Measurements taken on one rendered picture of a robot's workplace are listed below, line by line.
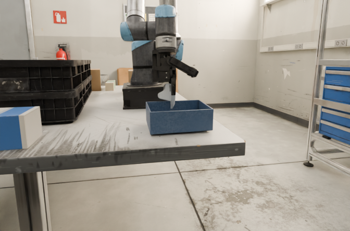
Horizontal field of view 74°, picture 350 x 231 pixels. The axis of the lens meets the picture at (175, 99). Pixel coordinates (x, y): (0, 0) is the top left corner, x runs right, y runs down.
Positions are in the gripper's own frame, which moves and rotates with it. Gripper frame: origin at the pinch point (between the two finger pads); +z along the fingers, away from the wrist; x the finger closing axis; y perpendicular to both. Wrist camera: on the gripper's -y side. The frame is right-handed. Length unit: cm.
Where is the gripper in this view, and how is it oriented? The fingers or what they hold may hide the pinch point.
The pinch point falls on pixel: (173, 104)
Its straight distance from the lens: 84.9
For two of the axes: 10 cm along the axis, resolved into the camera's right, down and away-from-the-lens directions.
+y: -9.9, 0.3, -1.5
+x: 1.5, 0.3, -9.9
